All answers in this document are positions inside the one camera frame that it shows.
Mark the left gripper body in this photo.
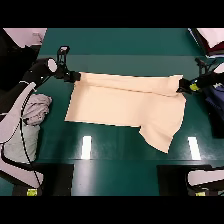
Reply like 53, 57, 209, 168
54, 67, 82, 83

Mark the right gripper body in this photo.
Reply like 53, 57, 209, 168
176, 77, 201, 95

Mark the peach T-shirt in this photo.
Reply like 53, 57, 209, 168
64, 71, 188, 155

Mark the blue garment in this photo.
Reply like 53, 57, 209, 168
203, 82, 224, 116

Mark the light grey garment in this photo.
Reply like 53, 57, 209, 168
22, 93, 54, 127

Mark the dark red garment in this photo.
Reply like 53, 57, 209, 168
205, 41, 224, 57

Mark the black garment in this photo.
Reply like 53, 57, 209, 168
0, 29, 42, 92

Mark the white garment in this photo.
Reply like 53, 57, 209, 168
196, 27, 224, 50

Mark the grey-green garment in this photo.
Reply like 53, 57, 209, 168
2, 122, 42, 165

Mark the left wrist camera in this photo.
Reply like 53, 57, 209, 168
56, 45, 71, 72

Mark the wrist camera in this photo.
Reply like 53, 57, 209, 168
194, 57, 215, 76
56, 45, 71, 72

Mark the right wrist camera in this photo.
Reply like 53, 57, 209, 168
194, 57, 215, 76

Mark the black cable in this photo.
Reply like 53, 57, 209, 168
19, 113, 36, 169

